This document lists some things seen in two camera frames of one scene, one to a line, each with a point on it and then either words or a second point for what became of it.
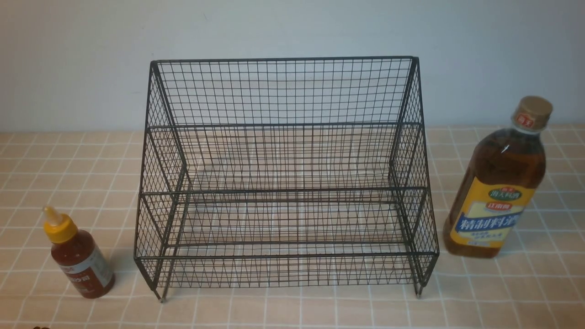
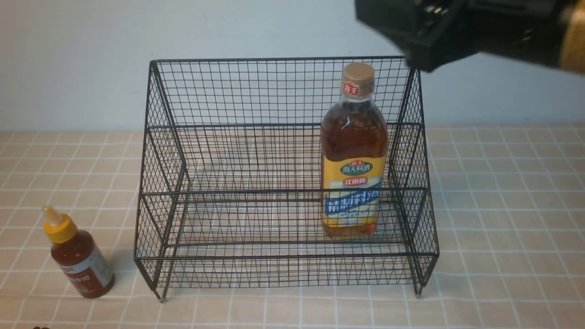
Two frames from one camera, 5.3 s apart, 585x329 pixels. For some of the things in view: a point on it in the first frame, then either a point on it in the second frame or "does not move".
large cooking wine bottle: [500, 184] to [354, 157]
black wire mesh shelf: [285, 172] does not move
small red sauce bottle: [79, 255] does not move
